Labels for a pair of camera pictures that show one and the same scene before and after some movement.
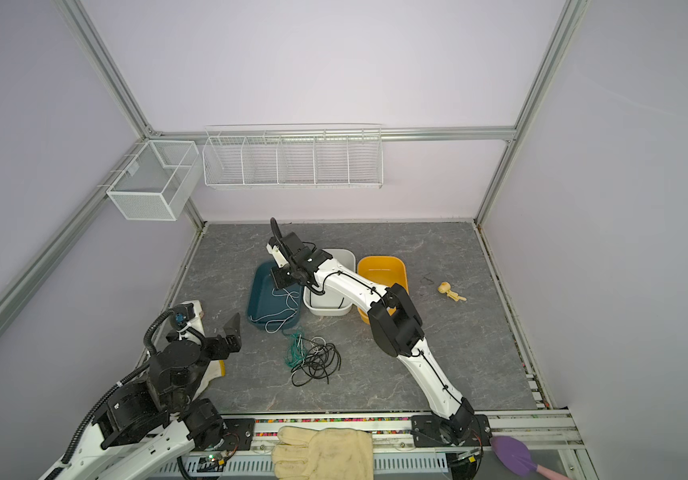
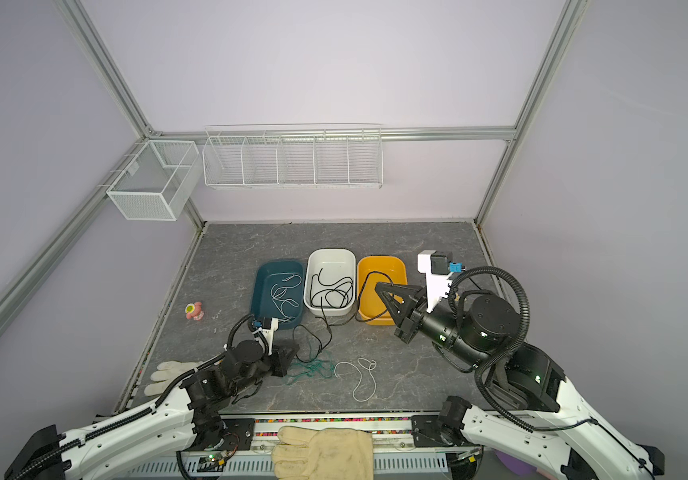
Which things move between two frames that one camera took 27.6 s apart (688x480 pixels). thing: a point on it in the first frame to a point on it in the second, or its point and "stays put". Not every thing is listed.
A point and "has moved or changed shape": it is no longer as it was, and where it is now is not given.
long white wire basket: [293, 156] stays put
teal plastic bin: [270, 308] stays put
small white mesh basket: [157, 186] stays put
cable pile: [311, 358] has moved or changed shape
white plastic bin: [330, 303] stays put
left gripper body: [217, 349] to [277, 361]
